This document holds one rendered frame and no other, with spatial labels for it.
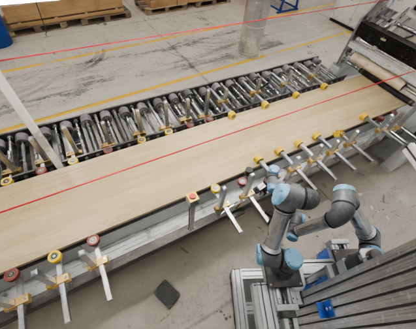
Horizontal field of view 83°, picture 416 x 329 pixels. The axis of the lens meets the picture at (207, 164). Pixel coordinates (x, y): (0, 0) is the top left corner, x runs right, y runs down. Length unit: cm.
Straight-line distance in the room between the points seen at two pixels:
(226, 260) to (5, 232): 193
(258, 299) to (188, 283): 108
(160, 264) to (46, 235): 115
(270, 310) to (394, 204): 271
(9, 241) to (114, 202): 71
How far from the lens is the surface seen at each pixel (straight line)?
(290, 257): 151
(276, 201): 125
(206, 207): 225
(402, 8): 420
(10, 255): 214
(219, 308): 265
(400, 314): 118
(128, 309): 268
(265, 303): 174
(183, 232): 206
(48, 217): 215
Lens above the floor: 261
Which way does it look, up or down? 52 degrees down
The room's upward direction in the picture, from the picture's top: 7 degrees clockwise
